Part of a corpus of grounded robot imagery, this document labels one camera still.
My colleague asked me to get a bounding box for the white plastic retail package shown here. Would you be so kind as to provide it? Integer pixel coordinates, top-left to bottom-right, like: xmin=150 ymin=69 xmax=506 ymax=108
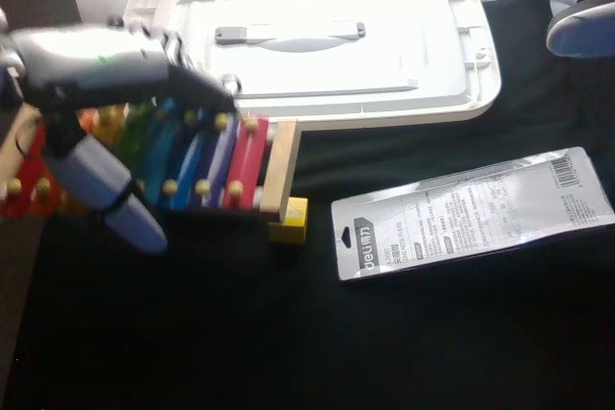
xmin=331 ymin=145 xmax=615 ymax=285

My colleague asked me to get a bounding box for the white plastic box lid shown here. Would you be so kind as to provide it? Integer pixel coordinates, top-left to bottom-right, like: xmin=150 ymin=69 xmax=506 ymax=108
xmin=122 ymin=0 xmax=504 ymax=133

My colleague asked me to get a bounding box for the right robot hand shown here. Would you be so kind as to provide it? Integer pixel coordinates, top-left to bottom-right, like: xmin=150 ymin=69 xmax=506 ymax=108
xmin=546 ymin=0 xmax=615 ymax=60

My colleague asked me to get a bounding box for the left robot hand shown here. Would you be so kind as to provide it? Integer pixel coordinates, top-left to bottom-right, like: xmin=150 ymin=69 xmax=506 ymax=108
xmin=7 ymin=15 xmax=239 ymax=256

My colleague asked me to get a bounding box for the black table cloth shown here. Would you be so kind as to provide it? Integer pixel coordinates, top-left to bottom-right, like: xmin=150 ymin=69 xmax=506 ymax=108
xmin=0 ymin=0 xmax=615 ymax=410

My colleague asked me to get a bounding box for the rainbow wooden xylophone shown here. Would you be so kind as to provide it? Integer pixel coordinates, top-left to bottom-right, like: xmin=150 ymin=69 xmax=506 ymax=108
xmin=0 ymin=97 xmax=302 ymax=222

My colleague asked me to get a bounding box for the yellow wooden cube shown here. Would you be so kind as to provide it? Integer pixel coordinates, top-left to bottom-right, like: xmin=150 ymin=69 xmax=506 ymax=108
xmin=267 ymin=196 xmax=308 ymax=244

